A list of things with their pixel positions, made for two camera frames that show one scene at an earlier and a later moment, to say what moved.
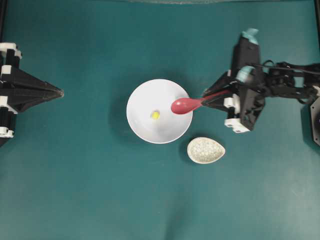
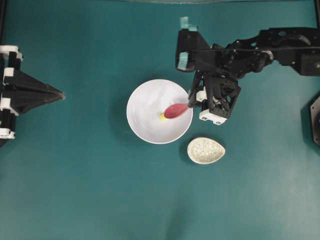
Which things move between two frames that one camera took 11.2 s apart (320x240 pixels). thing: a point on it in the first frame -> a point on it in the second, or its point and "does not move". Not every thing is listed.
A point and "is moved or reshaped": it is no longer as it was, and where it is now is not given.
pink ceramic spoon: (186, 105) is moved or reshaped
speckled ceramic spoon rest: (205, 150) does not move
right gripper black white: (243, 108) -> (218, 96)
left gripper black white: (19, 89) does not move
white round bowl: (149, 113) does not move
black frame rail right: (317, 8) does not move
